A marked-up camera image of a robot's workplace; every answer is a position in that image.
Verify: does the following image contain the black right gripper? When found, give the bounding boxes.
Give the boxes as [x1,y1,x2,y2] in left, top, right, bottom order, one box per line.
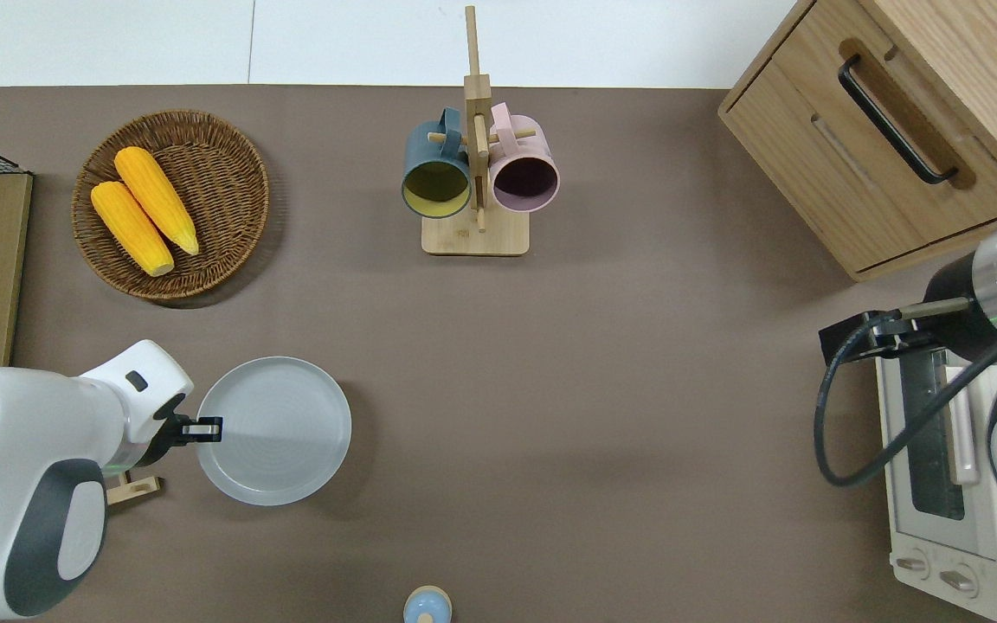
[818,309,941,368]

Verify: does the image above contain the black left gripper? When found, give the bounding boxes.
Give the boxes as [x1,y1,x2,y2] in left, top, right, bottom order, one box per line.
[149,394,224,466]

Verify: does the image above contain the gray round plate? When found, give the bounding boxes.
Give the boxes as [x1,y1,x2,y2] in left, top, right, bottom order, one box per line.
[194,356,353,507]

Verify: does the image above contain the wooden plate rack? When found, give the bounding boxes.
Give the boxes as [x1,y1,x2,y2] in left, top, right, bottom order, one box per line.
[105,474,162,507]

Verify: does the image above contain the white toaster oven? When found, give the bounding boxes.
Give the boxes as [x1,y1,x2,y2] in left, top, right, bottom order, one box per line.
[875,346,997,623]

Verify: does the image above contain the wooden drawer cabinet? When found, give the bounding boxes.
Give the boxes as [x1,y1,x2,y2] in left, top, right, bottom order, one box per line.
[717,0,997,283]

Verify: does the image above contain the yellow corn cob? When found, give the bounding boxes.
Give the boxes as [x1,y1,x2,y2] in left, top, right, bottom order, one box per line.
[113,145,201,257]
[90,180,176,278]

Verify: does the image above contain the round wicker basket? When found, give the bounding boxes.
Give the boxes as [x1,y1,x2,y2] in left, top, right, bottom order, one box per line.
[72,109,271,302]

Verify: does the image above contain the wooden mug tree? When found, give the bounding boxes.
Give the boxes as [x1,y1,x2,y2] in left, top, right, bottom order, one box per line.
[421,4,531,257]

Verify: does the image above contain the dark teal mug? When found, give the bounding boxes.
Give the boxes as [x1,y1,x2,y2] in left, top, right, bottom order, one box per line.
[401,107,473,220]

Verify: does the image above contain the pink mug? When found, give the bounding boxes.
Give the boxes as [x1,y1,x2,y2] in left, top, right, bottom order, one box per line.
[488,102,561,214]

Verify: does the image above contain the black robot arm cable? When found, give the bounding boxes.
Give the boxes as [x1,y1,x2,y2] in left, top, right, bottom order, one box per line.
[814,307,997,488]

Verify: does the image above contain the white oven door handle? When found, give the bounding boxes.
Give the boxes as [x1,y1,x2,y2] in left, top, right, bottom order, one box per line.
[944,363,981,486]

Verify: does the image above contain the black cabinet handle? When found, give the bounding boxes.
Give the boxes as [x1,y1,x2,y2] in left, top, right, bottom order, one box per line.
[838,55,959,186]

